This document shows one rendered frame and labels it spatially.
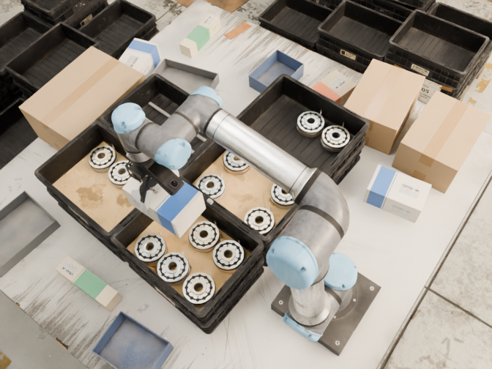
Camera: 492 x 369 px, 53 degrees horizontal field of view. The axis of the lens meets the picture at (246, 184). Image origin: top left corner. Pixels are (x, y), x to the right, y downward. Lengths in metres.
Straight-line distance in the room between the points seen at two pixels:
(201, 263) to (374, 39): 1.77
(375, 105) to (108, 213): 1.06
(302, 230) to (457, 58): 1.88
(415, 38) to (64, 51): 1.87
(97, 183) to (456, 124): 1.33
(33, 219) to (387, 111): 1.40
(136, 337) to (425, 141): 1.21
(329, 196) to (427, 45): 1.81
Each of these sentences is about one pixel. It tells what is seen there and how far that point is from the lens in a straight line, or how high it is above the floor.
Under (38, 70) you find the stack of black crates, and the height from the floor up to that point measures 0.49.
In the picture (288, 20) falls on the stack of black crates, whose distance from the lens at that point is 3.17.
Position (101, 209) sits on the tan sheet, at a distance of 1.80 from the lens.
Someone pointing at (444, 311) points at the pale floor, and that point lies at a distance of 2.55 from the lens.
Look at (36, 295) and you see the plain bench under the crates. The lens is 1.89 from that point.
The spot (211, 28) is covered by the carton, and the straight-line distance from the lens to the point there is 2.42.
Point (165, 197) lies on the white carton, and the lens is 1.39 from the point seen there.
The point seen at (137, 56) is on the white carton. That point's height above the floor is 0.79.
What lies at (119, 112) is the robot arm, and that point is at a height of 1.46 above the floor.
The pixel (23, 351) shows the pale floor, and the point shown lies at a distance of 2.64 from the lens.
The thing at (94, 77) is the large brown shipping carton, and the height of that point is 0.90.
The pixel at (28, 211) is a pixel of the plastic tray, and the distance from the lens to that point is 2.06.
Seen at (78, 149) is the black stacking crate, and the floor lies 0.88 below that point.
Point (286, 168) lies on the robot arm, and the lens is 1.10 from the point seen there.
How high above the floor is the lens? 2.32
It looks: 58 degrees down
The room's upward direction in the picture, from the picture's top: 5 degrees counter-clockwise
